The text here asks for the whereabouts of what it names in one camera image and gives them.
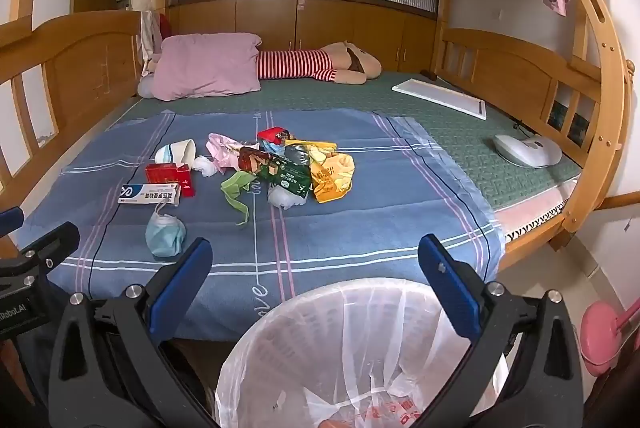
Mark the pink mattress with zigzag trim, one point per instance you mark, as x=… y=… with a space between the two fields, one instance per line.
x=535 y=213

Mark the green face mask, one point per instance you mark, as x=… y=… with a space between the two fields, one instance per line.
x=235 y=185

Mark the pink plastic wrapper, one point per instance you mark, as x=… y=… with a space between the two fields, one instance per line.
x=222 y=148

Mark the dark green snack bag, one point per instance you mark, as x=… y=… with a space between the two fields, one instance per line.
x=290 y=178

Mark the light blue snack packet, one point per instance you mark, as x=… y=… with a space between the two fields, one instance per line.
x=274 y=149

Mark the white hanging cloth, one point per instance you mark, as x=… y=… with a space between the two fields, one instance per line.
x=149 y=38

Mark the white flat board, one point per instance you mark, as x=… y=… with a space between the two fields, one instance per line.
x=440 y=96

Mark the crumpled white tissue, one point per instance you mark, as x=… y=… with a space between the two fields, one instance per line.
x=206 y=166

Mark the blue striped blanket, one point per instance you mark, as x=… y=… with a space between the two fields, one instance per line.
x=350 y=233

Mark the wooden bunk ladder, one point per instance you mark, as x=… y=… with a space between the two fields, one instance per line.
x=612 y=58

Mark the pink round plastic object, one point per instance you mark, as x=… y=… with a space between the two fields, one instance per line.
x=600 y=333

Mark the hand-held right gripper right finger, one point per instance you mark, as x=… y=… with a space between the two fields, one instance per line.
x=445 y=288

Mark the grey cushion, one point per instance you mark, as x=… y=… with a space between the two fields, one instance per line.
x=146 y=87

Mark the brown snack packet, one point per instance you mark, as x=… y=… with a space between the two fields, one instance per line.
x=255 y=159

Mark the grey green snack bag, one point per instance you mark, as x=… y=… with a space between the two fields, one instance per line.
x=305 y=153

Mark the white and blue packet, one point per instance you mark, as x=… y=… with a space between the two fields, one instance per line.
x=175 y=152

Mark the red snack packet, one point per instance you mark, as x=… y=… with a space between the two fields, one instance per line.
x=272 y=136

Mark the red printed plastic bag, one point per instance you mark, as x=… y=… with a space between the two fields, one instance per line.
x=390 y=410

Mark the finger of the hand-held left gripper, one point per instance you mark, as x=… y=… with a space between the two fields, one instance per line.
x=50 y=244
x=10 y=219

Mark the red cardboard box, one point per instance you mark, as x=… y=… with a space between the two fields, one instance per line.
x=165 y=173

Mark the striped plush doll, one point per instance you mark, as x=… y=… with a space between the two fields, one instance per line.
x=295 y=64

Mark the white trash bin with liner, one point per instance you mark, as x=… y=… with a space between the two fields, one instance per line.
x=310 y=358

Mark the green patterned mattress mat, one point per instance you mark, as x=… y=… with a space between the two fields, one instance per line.
x=450 y=133

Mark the pink pillow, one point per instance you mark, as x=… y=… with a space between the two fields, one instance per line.
x=205 y=68

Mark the white plastic bag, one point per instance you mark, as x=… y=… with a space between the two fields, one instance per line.
x=285 y=199

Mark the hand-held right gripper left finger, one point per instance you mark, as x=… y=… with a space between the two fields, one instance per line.
x=187 y=278

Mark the wooden bunk bed frame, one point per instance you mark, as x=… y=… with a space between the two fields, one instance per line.
x=90 y=58

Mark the white and blue medicine box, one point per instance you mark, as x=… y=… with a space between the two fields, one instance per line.
x=145 y=194

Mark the yellow chip bag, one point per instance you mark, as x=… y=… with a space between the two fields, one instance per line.
x=330 y=178

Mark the white handheld appliance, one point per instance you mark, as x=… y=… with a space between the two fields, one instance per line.
x=525 y=151

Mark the white plastic trash bin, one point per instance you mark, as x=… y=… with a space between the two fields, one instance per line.
x=350 y=333

